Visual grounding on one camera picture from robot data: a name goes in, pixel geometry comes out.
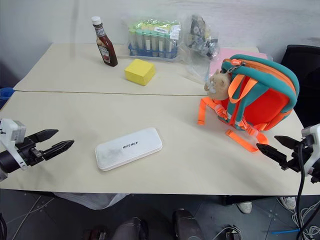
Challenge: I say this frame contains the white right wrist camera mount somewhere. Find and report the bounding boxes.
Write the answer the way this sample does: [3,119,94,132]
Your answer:
[300,124,320,184]

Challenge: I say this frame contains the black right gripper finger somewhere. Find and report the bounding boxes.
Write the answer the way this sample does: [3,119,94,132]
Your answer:
[255,143,289,164]
[273,135,301,151]

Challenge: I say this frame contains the blue stick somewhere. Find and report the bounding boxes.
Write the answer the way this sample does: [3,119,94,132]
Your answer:
[270,227,301,235]

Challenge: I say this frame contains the ketchup bottle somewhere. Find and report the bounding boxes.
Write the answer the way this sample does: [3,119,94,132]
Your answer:
[91,16,119,68]

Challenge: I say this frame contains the beige plush toy pendant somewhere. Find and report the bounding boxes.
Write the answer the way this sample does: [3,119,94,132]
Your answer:
[204,68,234,100]

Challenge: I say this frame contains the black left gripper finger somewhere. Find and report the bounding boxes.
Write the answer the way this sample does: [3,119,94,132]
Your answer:
[42,139,75,161]
[24,128,60,146]

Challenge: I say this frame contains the bagged test tube rack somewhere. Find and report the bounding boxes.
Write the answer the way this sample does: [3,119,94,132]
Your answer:
[120,15,183,62]

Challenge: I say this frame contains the white rectangular case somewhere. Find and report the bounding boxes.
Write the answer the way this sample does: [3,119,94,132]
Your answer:
[94,127,164,172]

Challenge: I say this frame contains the black office chair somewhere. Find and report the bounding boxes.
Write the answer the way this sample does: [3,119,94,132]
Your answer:
[279,44,320,130]

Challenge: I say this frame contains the white plastic bag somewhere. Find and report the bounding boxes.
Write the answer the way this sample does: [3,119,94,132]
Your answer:
[51,191,131,211]

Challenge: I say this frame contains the pink paper sheet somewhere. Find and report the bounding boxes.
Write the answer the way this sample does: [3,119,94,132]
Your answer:
[208,47,268,77]

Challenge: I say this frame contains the dark rounded black shape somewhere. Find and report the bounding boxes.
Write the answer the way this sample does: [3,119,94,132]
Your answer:
[171,208,206,240]

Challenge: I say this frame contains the white shoe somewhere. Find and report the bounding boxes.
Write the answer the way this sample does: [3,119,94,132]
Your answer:
[278,196,297,211]
[236,201,253,214]

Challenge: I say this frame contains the yellow sponge block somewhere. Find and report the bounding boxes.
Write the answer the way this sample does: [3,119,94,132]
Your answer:
[124,58,155,87]

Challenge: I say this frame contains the dark rounded grey shape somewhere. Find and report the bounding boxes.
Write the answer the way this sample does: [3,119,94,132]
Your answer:
[114,216,149,240]

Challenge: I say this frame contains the clear bag of metal parts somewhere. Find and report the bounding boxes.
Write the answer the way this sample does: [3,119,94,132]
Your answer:
[178,12,222,85]

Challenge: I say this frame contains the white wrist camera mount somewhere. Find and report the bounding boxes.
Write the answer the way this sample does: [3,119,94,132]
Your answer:
[0,118,28,171]
[300,124,320,184]

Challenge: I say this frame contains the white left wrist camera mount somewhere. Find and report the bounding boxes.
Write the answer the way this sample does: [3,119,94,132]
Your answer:
[0,118,28,171]

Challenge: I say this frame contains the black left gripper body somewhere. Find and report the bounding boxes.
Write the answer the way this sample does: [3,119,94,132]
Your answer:
[15,138,45,168]

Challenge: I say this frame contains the white floor cables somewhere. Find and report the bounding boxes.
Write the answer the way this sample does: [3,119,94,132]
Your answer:
[291,199,320,240]

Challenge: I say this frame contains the black box with white cable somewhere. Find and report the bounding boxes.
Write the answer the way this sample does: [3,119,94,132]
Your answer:
[213,224,242,240]

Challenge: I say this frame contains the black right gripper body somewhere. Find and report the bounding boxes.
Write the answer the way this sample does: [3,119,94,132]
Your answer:
[279,141,311,174]

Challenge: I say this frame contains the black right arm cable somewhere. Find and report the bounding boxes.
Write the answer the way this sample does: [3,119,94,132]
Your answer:
[295,143,310,240]

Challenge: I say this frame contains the orange and teal backpack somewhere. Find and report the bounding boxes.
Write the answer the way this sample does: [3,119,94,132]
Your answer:
[196,53,300,153]

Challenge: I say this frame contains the blue plastic object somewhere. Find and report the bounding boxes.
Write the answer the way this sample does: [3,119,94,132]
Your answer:
[0,87,16,110]

